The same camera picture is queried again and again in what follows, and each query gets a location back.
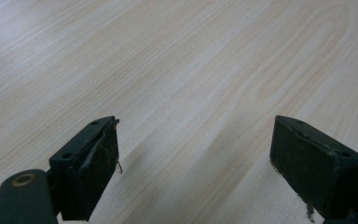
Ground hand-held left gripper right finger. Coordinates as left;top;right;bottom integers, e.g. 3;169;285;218
268;115;358;220

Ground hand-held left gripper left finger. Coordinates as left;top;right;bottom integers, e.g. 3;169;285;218
48;115;121;222

